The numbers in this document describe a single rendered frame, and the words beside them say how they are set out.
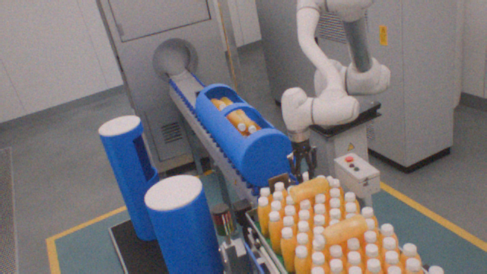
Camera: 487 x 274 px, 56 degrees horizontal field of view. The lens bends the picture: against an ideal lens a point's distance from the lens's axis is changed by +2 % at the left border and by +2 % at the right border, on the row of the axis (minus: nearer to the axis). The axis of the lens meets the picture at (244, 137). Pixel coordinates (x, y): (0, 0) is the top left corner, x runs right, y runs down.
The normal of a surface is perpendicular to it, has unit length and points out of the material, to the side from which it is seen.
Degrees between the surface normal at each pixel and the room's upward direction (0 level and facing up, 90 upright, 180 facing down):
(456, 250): 0
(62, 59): 90
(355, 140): 90
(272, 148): 90
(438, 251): 0
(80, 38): 90
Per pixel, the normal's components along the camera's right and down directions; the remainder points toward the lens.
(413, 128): 0.44, 0.33
